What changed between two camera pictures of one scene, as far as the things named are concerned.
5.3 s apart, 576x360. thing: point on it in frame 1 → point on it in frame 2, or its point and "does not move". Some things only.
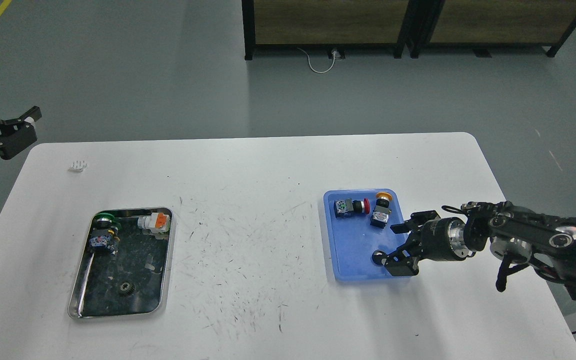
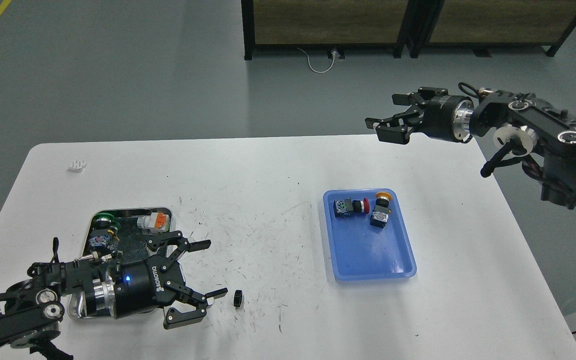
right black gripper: (437, 239) → (447, 116)
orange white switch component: (157, 223) does not move
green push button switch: (104, 234) does not move
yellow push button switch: (379, 218) does not move
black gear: (377, 256) → (237, 298)
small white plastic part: (78, 166) does not move
